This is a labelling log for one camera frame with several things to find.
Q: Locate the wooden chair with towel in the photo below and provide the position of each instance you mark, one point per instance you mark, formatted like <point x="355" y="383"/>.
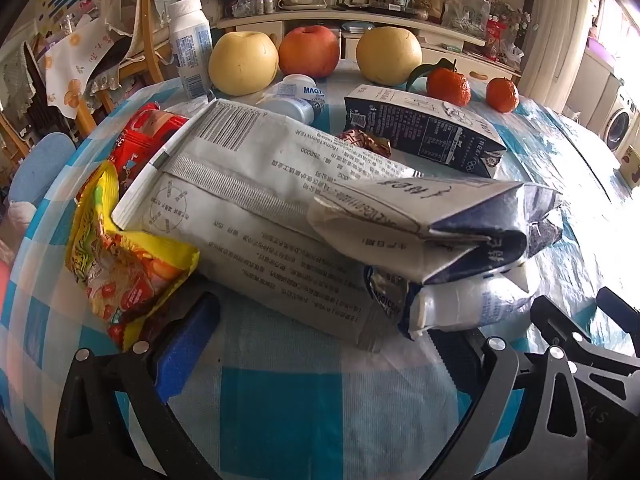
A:
<point x="145" y="35"/>

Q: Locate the yellow pear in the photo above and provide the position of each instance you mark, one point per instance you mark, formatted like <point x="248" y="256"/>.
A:
<point x="387" y="55"/>

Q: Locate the blue round stool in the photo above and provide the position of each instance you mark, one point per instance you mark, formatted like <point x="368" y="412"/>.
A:
<point x="42" y="165"/>

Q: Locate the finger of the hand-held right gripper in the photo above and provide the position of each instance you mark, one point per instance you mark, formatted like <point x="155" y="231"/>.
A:
<point x="620" y="306"/>
<point x="550" y="316"/>

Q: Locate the red snack bag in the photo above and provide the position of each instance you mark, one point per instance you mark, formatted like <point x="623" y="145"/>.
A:
<point x="494" y="37"/>

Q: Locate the blue checked tablecloth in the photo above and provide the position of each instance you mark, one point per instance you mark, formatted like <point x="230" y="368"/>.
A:
<point x="280" y="400"/>

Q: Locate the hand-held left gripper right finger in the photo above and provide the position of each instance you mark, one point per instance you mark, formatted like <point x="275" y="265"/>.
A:
<point x="452" y="360"/>

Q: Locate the white curtain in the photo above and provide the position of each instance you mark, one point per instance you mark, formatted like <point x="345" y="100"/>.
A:
<point x="555" y="35"/>

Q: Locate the yellow snack wrapper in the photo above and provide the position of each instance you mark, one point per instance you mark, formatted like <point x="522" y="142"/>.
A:
<point x="115" y="260"/>

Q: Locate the dark blue milk carton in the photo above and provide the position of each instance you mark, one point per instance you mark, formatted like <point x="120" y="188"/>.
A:
<point x="415" y="130"/>

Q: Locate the white washing machine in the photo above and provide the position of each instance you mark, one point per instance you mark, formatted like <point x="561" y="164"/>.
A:
<point x="620" y="120"/>

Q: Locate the red snack wrapper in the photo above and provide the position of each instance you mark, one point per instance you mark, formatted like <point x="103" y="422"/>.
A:
<point x="145" y="135"/>

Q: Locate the red apple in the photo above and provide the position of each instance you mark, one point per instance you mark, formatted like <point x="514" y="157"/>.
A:
<point x="307" y="52"/>

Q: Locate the large white barcode pouch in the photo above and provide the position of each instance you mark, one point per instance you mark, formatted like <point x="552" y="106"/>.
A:
<point x="240" y="200"/>

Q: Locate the tall white plastic bottle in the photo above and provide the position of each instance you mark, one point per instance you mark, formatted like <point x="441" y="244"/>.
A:
<point x="190" y="40"/>

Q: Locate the clear plastic gift bag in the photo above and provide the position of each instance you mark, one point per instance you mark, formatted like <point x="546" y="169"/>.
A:
<point x="465" y="12"/>

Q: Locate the tangerine with leaf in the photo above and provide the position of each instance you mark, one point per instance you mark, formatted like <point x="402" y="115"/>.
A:
<point x="447" y="85"/>

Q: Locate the brown paper bag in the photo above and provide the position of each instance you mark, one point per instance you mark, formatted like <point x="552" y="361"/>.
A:
<point x="429" y="1"/>

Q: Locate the brown foil candy wrapper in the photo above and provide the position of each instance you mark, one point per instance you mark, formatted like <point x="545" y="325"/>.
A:
<point x="360" y="139"/>

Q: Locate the crushed white blue milk carton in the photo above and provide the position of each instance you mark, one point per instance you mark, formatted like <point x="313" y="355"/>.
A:
<point x="425" y="210"/>

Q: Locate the yellow apple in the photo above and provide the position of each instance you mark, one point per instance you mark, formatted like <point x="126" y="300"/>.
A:
<point x="242" y="62"/>

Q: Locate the small tangerine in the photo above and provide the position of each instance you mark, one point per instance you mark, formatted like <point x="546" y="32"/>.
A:
<point x="501" y="94"/>

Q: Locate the cream tv cabinet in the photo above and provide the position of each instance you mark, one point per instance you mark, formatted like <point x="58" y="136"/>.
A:
<point x="300" y="22"/>

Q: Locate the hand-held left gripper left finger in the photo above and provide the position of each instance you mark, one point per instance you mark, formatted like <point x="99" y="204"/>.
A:
<point x="187" y="345"/>

